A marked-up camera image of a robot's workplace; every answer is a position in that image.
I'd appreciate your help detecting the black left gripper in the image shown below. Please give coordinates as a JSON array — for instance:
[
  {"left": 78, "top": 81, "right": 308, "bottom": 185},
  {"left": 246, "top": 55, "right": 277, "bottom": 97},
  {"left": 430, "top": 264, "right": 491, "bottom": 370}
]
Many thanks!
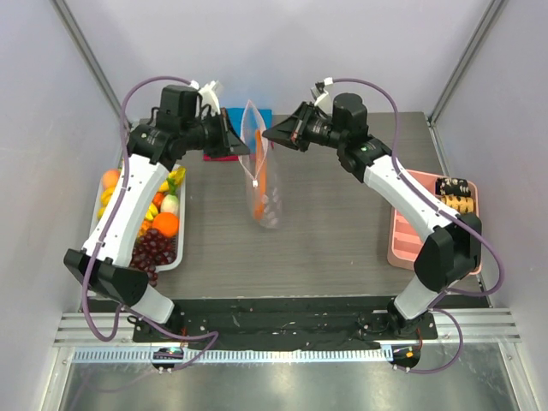
[{"left": 182, "top": 108, "right": 251, "bottom": 160}]

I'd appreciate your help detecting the clear pink-dotted zip bag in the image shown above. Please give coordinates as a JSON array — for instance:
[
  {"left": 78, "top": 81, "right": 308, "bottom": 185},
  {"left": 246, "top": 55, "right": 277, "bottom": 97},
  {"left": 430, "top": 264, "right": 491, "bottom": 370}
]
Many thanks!
[{"left": 239, "top": 100, "right": 282, "bottom": 229}]

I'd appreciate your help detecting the orange carrot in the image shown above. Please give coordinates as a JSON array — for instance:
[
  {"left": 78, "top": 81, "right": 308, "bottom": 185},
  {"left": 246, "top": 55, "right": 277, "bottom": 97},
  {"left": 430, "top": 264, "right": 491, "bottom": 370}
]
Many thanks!
[{"left": 253, "top": 130, "right": 268, "bottom": 221}]

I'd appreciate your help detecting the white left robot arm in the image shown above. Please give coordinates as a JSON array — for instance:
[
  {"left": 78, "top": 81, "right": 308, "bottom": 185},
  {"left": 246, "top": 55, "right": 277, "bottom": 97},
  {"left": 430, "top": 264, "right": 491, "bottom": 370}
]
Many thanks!
[{"left": 63, "top": 81, "right": 249, "bottom": 342}]

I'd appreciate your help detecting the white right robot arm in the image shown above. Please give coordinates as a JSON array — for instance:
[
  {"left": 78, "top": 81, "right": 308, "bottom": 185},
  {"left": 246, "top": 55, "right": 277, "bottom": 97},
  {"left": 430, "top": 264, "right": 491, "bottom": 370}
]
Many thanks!
[{"left": 262, "top": 93, "right": 482, "bottom": 338}]

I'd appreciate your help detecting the folded blue cloth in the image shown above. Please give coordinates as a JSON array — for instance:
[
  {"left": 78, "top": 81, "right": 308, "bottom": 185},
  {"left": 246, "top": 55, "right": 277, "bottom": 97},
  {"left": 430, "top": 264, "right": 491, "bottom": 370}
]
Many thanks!
[{"left": 226, "top": 107, "right": 272, "bottom": 133}]

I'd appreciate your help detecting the folded red cloth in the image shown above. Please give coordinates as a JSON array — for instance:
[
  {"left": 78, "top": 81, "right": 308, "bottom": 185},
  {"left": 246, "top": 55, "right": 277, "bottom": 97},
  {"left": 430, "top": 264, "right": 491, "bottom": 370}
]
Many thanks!
[{"left": 203, "top": 154, "right": 239, "bottom": 162}]

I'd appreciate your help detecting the white green radish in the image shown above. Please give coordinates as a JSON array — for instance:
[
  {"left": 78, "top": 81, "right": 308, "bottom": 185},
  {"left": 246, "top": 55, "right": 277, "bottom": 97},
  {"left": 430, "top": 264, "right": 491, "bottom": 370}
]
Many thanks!
[{"left": 160, "top": 194, "right": 180, "bottom": 215}]

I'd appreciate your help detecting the small red persimmon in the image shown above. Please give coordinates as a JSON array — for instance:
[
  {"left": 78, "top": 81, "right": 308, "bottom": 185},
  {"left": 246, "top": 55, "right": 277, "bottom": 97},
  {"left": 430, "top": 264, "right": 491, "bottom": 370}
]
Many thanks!
[{"left": 152, "top": 192, "right": 165, "bottom": 211}]

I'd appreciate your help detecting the orange fruit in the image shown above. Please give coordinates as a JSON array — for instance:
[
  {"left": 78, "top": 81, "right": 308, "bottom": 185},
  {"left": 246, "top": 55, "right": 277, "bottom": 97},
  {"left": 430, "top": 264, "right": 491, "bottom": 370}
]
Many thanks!
[{"left": 152, "top": 212, "right": 179, "bottom": 238}]

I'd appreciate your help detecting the peach fruit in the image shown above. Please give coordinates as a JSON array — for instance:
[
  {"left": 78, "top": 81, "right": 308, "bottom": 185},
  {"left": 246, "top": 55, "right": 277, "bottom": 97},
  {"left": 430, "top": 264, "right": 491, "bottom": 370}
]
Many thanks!
[{"left": 101, "top": 169, "right": 121, "bottom": 190}]

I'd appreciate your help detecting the dark red grape bunch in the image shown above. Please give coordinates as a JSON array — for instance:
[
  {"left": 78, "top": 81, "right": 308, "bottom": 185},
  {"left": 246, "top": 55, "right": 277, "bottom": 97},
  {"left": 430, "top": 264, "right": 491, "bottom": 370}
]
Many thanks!
[{"left": 129, "top": 229, "right": 176, "bottom": 288}]

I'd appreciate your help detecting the white fruit basket tray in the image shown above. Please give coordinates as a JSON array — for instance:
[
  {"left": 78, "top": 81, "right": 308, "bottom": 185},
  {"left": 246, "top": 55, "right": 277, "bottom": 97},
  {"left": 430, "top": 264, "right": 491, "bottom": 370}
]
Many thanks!
[{"left": 89, "top": 173, "right": 187, "bottom": 271}]

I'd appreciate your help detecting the pink compartment organizer box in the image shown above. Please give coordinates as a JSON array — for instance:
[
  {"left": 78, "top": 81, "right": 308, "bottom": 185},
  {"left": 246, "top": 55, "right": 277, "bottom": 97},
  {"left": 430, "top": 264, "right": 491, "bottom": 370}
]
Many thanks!
[{"left": 386, "top": 169, "right": 483, "bottom": 275}]

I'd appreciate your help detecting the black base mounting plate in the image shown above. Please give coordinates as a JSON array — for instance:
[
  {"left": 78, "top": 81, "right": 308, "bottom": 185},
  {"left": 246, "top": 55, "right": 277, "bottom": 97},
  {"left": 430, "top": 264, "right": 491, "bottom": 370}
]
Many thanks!
[{"left": 132, "top": 295, "right": 438, "bottom": 353}]

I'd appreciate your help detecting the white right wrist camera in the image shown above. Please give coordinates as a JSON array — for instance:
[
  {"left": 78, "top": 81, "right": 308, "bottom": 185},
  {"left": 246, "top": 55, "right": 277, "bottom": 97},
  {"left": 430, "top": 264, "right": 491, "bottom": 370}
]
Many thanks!
[{"left": 311, "top": 77, "right": 334, "bottom": 114}]

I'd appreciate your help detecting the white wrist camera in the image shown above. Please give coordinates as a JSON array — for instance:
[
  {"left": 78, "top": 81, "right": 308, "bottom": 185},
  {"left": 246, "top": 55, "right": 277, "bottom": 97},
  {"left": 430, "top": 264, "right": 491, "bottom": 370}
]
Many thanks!
[
  {"left": 189, "top": 80, "right": 223, "bottom": 112},
  {"left": 311, "top": 77, "right": 334, "bottom": 114}
]

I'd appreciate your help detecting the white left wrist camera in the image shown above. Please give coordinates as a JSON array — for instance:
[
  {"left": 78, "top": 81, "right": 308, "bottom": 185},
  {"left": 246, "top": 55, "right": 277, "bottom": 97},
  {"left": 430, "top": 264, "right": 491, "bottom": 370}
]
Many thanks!
[{"left": 189, "top": 80, "right": 223, "bottom": 112}]

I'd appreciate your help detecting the white slotted cable duct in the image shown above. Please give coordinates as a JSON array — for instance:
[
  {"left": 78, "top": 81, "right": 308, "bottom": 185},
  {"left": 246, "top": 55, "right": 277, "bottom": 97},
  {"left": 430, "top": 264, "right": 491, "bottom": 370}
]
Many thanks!
[{"left": 72, "top": 345, "right": 393, "bottom": 365}]

